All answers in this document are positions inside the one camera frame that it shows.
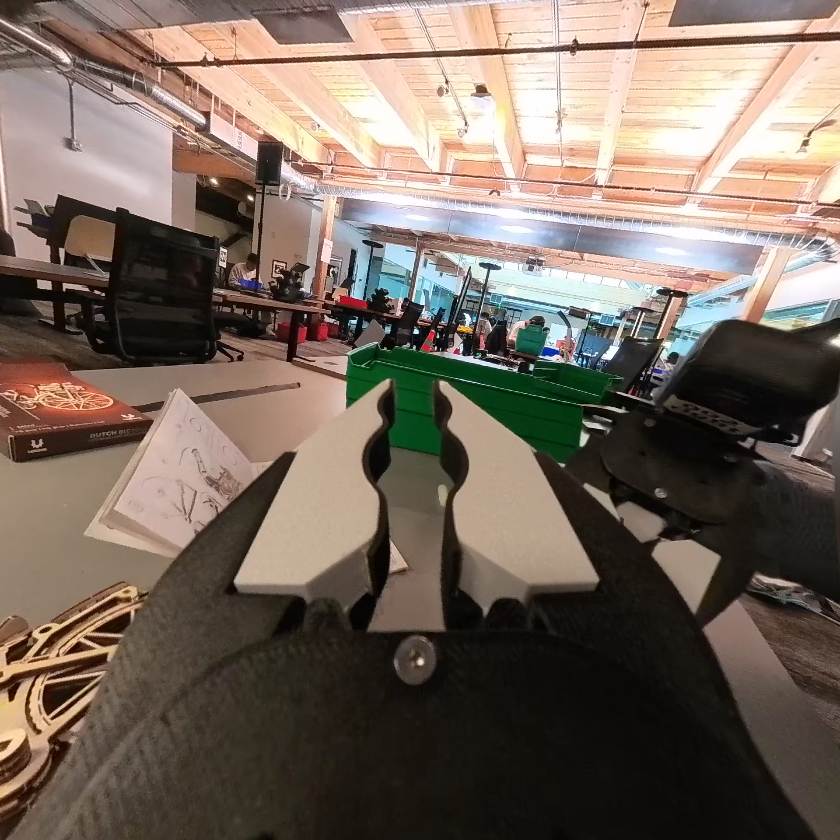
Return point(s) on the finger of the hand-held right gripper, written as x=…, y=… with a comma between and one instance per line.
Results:
x=640, y=522
x=444, y=500

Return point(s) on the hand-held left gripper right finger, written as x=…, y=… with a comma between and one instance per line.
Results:
x=512, y=512

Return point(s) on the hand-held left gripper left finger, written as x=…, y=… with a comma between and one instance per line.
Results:
x=308, y=512

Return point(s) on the brown model kit box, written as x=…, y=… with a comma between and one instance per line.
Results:
x=59, y=407

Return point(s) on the wooden bicycle model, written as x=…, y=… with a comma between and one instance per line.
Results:
x=52, y=663

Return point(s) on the instruction booklet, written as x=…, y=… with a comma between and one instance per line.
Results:
x=177, y=479

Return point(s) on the small green plastic bin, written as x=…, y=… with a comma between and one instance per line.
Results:
x=577, y=384

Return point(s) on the light wooden board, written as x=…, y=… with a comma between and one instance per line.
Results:
x=318, y=364

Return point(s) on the orange traffic cone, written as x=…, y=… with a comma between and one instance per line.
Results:
x=428, y=341

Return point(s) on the wooden scrap sheet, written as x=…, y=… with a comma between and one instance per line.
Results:
x=794, y=590

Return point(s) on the distant green bin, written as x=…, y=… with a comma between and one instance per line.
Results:
x=531, y=340

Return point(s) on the red plastic bin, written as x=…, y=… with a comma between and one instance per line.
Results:
x=292, y=331
x=318, y=330

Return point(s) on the black floor lamp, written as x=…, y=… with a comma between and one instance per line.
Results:
x=485, y=295
x=374, y=269

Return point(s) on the flat red tray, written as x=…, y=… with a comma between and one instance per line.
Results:
x=354, y=302

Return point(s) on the ceiling projector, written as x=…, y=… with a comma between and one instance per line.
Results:
x=534, y=265

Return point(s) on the black rack of weights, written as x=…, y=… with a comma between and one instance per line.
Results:
x=287, y=287

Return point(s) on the black mesh office chair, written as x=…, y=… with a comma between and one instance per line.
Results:
x=164, y=282

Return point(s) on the black speaker on stand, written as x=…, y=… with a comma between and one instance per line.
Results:
x=269, y=163

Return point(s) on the long wooden desk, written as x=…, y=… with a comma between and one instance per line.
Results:
x=46, y=272

